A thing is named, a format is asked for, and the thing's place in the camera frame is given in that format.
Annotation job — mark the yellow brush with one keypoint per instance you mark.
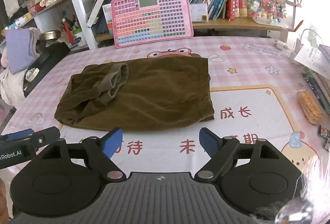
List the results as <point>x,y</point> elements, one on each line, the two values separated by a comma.
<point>310,107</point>

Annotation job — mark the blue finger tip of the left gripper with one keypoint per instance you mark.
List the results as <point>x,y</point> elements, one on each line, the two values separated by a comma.
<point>17,135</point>

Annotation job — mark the white card box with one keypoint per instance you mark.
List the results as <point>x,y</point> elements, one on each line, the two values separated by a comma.
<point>199,12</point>

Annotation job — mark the lavender folded cloth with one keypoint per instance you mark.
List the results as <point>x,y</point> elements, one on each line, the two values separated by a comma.
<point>21,48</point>

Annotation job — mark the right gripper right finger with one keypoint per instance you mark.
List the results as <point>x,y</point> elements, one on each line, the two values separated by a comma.
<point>209,141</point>

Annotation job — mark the pink learning tablet toy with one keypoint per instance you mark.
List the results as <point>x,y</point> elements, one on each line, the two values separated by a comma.
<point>136,22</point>

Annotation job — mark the colourful figurine ornament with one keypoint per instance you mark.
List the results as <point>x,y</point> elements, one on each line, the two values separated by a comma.
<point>269,12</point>

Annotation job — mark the metal bowl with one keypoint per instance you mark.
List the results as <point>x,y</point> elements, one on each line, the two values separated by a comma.
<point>53,35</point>

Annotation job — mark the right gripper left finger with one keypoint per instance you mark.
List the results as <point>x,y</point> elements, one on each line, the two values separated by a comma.
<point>111,142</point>

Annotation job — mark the brown velvet garment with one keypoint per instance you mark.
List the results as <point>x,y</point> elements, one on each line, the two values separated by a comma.
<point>138,95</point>

